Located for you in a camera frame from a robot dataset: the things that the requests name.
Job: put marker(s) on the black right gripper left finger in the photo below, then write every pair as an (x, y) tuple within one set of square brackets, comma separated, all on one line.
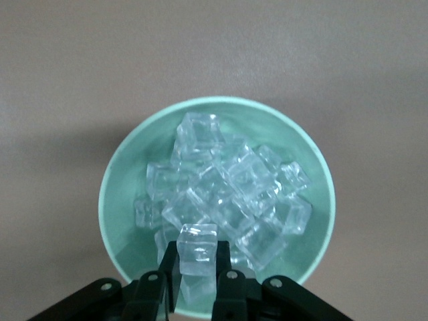
[(147, 297)]

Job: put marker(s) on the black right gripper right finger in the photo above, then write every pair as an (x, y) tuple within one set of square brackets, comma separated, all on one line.
[(234, 297)]

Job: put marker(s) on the clear ice cube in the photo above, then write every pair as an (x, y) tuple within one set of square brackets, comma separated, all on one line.
[(296, 215), (200, 133), (261, 244), (249, 174), (185, 209), (160, 180), (197, 291), (294, 179), (145, 214), (197, 250), (269, 157), (210, 187)]

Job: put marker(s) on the green round bowl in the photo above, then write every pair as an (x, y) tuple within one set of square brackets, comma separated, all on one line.
[(133, 160)]

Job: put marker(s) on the brown table cover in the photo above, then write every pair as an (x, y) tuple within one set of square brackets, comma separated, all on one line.
[(67, 67)]

